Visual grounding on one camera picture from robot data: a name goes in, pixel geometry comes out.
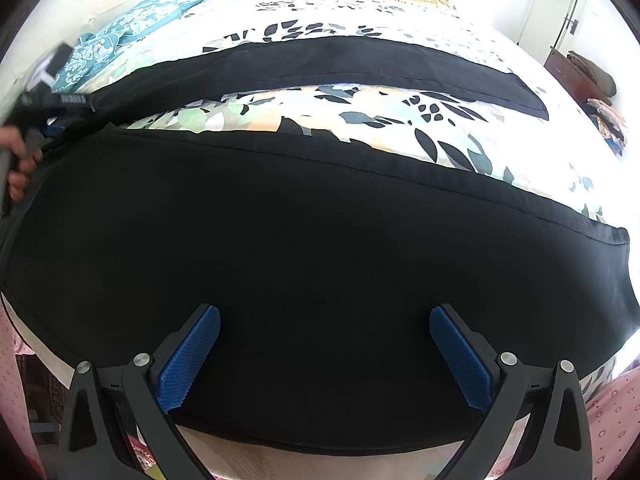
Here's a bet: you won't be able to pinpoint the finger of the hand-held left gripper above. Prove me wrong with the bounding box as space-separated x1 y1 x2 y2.
41 110 103 140

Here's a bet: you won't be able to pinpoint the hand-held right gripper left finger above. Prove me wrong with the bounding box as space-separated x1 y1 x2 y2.
60 303 222 480

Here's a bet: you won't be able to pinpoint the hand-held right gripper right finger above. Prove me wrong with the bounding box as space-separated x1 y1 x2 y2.
429 303 593 480

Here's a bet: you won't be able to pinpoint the black pants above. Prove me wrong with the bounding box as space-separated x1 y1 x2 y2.
0 35 640 457

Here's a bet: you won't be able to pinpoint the person's left hand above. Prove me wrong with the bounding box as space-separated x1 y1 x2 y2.
0 126 44 204

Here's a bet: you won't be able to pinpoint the patterned rug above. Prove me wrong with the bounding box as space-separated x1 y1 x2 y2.
46 374 67 420

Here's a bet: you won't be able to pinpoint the large teal patterned pillow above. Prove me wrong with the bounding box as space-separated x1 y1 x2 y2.
107 0 226 46

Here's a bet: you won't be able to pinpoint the floral leaf print bed sheet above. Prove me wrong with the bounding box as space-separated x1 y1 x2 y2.
0 0 640 480

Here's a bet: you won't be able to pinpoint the colourful clothes pile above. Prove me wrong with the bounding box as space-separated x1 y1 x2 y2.
586 96 632 157

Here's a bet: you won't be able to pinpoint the dark wooden cabinet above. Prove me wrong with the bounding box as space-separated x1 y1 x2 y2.
544 46 603 108

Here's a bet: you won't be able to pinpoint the olive clothes pile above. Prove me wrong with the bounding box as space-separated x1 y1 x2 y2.
567 50 617 97

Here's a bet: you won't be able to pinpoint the white door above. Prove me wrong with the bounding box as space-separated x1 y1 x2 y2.
517 0 587 53

